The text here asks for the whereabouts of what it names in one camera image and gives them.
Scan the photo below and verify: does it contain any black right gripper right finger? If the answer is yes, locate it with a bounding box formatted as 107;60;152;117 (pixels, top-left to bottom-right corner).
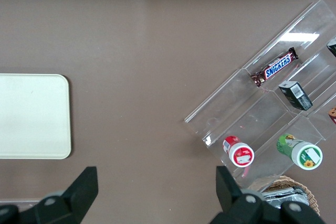
209;165;327;224

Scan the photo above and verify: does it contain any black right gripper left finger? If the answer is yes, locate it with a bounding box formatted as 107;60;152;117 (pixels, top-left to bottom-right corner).
0;166;99;224

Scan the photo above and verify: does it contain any woven wicker basket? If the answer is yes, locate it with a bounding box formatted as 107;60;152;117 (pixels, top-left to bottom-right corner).
248;175;321;217

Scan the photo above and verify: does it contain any cream plastic tray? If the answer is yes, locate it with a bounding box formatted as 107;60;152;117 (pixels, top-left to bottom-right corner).
0;73;72;160

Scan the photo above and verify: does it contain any silver foil packet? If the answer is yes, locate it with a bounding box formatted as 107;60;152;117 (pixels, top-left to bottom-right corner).
261;186;310;207

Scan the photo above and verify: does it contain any red snack can white lid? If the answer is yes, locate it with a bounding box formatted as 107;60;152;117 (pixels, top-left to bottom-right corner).
222;135;255;168

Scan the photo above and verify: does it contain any green snack can white lid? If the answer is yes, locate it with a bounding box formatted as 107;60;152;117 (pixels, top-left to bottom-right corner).
276;133;323;170

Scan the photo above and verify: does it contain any clear acrylic display rack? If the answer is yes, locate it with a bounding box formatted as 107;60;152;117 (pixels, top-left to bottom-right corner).
184;0;336;193

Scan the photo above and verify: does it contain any small black carton box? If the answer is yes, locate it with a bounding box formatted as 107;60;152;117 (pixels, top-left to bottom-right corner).
278;80;313;111

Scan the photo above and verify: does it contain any orange brown snack pack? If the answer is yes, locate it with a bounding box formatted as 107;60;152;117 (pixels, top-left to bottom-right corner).
327;105;336;125

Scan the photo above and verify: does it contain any Snickers chocolate bar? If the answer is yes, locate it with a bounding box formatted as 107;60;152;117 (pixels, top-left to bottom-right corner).
250;47;300;88

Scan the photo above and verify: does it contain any dark box with green print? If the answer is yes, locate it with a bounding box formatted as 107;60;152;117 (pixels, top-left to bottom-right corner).
326;38;336;57

